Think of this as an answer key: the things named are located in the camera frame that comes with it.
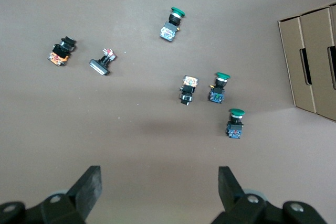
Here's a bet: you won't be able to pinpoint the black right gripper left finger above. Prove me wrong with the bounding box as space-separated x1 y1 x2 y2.
0 165 102 224

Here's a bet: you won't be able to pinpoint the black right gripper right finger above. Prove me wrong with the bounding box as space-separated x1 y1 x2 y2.
212 166 329 224

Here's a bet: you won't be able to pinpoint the green mushroom push button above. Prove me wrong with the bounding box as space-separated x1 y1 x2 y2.
208 71 232 104
226 108 246 140
159 7 186 42

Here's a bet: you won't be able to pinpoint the black flat-head button red terminals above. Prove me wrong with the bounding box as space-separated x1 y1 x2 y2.
88 47 118 77

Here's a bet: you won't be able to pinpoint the brown cardboard box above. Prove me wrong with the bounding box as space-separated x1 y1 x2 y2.
277 1 336 123

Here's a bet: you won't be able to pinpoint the black switch clear contact block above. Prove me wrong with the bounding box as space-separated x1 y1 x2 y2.
178 74 200 106

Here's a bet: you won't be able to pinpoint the black switch orange contact block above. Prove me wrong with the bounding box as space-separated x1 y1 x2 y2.
47 36 77 67

